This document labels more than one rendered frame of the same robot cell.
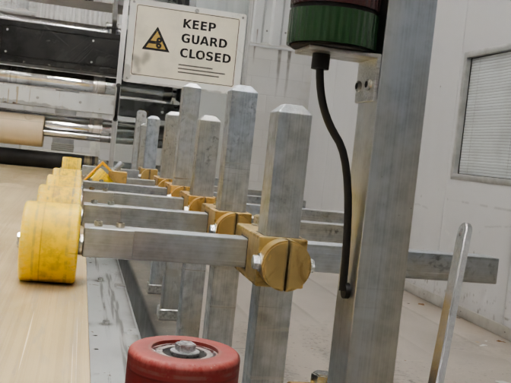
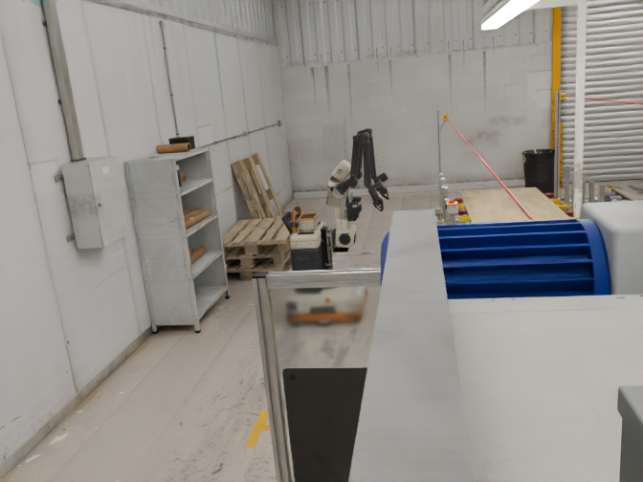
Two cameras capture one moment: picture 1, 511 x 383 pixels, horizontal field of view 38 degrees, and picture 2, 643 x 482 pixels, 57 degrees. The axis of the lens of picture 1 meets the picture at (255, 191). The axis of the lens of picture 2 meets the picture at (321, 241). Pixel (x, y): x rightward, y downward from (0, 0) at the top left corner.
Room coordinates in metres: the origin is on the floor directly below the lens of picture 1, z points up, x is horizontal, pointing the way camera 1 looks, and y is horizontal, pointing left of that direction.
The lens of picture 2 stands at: (3.74, 0.49, 1.99)
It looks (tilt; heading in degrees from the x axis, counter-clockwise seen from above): 14 degrees down; 204
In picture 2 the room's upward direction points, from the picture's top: 5 degrees counter-clockwise
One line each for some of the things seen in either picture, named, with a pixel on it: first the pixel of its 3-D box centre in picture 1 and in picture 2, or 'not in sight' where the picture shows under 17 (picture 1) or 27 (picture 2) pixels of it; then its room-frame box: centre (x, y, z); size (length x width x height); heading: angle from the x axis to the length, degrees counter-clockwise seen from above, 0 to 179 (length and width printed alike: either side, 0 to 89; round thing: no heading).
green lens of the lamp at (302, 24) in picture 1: (332, 32); not in sight; (0.50, -0.04, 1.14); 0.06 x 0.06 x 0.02
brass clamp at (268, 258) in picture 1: (269, 255); not in sight; (0.78, -0.02, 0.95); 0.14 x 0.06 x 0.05; 14
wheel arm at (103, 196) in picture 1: (208, 207); not in sight; (1.28, 0.08, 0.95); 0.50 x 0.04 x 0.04; 104
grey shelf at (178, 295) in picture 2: not in sight; (182, 236); (-0.64, -2.83, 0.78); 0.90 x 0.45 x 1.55; 14
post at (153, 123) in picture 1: (146, 196); not in sight; (2.21, 0.32, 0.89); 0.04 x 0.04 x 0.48; 14
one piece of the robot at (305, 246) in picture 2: not in sight; (314, 251); (-0.89, -1.62, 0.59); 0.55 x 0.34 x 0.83; 14
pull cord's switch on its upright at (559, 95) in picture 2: not in sight; (560, 149); (-2.24, 0.39, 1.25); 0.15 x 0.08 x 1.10; 14
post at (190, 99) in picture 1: (179, 203); not in sight; (1.48, 0.15, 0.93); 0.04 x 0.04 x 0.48; 14
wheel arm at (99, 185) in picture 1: (188, 196); not in sight; (1.53, 0.14, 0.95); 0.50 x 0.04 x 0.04; 104
